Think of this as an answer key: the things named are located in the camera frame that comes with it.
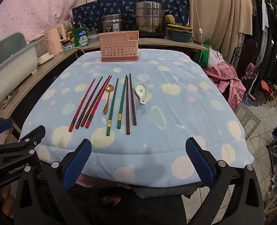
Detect dark metal chair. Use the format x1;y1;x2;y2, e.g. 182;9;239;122
230;39;258;94

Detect person's dark pants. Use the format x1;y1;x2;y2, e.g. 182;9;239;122
77;184;188;225

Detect dark red chopstick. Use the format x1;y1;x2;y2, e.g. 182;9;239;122
129;73;137;126
126;76;131;136

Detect grey-blue plastic tub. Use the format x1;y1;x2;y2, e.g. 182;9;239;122
0;33;38;105

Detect row of hanging clothes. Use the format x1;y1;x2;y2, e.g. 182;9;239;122
248;0;277;94

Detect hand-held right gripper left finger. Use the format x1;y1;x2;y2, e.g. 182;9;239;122
14;139;92;225

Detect red and black chopstick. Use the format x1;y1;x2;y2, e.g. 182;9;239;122
75;76;103;129
85;75;113;129
69;78;96;132
80;75;111;128

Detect gold flower spoon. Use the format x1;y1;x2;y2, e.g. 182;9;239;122
103;84;113;115

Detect navy floral cloth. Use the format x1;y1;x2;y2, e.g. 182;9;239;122
72;0;190;32

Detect green chopstick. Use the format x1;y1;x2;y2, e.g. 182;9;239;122
116;74;128;129
106;77;119;137

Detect green bag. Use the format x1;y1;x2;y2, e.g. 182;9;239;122
198;43;214;67

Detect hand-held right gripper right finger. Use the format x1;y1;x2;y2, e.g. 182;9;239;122
185;137;265;225

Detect wooden stool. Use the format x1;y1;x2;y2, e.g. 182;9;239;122
260;80;277;108

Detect beige curtain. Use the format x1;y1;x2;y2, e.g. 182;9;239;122
188;0;254;69

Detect pink perforated utensil holder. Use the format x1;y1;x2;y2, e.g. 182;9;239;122
99;31;139;62

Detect green box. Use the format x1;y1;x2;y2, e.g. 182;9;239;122
73;28;89;47

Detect pink electric kettle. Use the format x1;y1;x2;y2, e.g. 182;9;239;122
44;24;67;54

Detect white ceramic spoon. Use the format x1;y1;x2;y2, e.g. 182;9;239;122
135;83;149;104

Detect pink floral cloth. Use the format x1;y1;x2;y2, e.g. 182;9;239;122
204;60;245;112

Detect steel rice cooker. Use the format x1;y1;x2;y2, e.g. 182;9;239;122
101;14;128;33

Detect pink patterned cloth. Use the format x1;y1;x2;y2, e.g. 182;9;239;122
0;0;85;48

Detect steel steamer pot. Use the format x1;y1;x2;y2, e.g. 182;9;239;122
130;2;169;34

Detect white kitchen appliance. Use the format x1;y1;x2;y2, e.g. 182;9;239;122
29;37;55;66

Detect blue printed blanket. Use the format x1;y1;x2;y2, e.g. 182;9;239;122
19;49;255;189

